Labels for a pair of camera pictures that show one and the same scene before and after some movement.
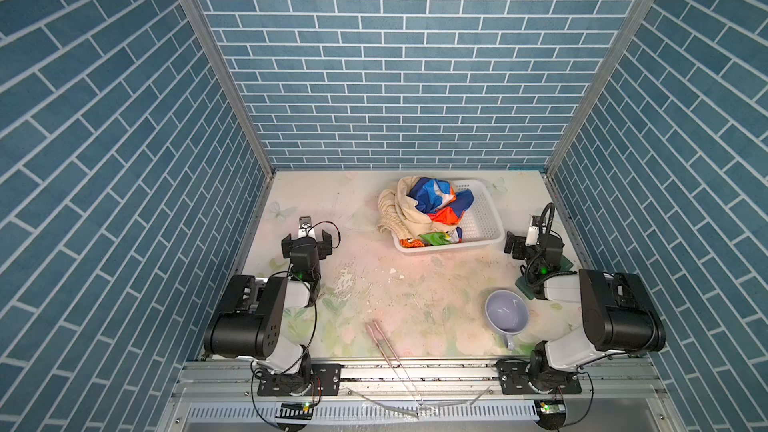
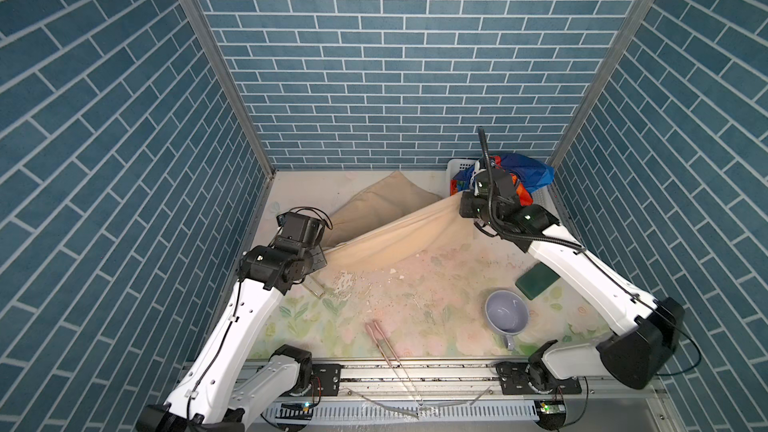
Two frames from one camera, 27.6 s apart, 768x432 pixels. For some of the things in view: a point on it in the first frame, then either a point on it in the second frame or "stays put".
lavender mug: [507, 313] stays put
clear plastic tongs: [400, 363] stays put
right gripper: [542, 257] -> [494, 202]
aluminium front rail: [603, 380] stays put
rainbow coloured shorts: [444, 204] -> [529, 175]
